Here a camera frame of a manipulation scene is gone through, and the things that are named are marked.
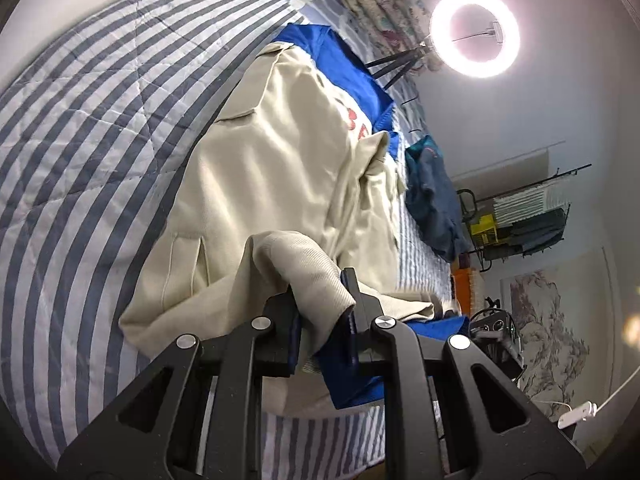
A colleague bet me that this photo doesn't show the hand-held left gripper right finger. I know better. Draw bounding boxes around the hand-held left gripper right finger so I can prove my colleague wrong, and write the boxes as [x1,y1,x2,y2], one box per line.
[340,267,586,480]

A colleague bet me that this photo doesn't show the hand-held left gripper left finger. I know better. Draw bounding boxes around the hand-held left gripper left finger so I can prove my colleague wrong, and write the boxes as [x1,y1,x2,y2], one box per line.
[56,287,303,480]

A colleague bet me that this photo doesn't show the beige jacket with blue lining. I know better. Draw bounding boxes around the beige jacket with blue lining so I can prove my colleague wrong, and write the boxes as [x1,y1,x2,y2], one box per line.
[119,24,471,417]

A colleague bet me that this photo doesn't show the black clothes rack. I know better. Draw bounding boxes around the black clothes rack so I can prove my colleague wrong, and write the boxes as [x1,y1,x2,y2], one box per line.
[451,162,594,274]

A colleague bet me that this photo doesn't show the orange box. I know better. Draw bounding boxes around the orange box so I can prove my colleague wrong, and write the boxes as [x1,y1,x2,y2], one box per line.
[451,267,477,319]

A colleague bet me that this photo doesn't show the dark teal garment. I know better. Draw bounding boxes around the dark teal garment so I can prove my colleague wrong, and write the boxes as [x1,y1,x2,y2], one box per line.
[404,135,474,263]

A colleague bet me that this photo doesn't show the yellow box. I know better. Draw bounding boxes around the yellow box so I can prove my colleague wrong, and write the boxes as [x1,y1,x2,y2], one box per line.
[470,212,499,247]

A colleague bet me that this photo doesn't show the black equipment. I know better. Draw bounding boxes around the black equipment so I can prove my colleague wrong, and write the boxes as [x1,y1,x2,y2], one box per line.
[470,299,527,382]

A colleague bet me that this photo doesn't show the black tripod stand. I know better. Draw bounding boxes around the black tripod stand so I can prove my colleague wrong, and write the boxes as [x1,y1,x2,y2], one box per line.
[365,44,436,89]

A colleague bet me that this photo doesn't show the white power strip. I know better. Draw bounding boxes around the white power strip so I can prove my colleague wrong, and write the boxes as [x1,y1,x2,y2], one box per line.
[556,402,599,430]

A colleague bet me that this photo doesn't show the blue striped quilt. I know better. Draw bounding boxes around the blue striped quilt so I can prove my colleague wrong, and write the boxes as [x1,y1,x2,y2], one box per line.
[0,0,457,471]

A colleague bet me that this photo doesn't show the floral curtain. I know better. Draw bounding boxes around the floral curtain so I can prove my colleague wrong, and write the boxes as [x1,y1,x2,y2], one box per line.
[320,0,451,73]

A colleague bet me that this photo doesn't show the landscape wall poster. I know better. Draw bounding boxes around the landscape wall poster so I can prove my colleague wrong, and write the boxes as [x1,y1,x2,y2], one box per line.
[500,247,632,422]

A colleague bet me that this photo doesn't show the white ring light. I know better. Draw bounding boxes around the white ring light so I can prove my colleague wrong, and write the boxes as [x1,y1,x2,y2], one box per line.
[429,0,521,79]

